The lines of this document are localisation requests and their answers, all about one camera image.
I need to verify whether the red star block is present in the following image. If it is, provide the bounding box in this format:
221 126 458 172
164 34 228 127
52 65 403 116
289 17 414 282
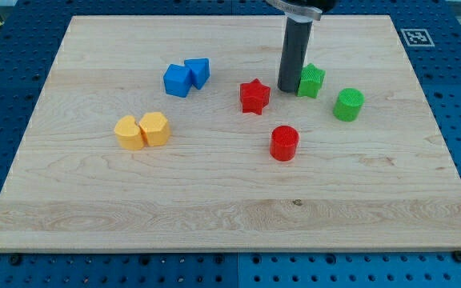
239 78 271 115

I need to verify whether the blue triangle block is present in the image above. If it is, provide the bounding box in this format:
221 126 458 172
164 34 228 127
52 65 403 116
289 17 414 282
184 58 210 90

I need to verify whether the green star block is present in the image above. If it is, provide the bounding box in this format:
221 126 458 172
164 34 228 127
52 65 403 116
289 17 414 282
297 63 326 98

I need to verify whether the red cylinder block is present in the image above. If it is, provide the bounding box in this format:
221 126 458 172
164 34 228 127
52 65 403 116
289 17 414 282
270 126 299 162

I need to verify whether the yellow hexagon block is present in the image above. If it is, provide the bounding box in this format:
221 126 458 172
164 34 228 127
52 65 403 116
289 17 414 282
138 112 170 146

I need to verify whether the wooden board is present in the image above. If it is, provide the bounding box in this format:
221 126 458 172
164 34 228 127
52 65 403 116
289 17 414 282
0 15 461 254

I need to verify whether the blue cube block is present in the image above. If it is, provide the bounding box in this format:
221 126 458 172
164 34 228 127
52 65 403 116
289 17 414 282
163 64 192 98

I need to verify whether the yellow heart block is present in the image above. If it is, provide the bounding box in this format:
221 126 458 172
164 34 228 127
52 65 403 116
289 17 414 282
114 115 145 150

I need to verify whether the green cylinder block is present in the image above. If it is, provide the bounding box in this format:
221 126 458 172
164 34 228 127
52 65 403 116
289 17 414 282
333 88 365 122

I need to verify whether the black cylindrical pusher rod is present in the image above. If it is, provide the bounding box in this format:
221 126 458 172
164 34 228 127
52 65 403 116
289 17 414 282
277 18 313 93

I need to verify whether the white fiducial marker tag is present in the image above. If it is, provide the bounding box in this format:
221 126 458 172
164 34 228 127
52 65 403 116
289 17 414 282
400 28 435 47

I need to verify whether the metal clamp robot mount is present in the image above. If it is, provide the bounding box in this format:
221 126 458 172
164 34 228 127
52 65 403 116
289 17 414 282
266 0 339 22

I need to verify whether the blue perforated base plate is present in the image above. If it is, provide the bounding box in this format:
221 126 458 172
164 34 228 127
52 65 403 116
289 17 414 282
0 1 461 287

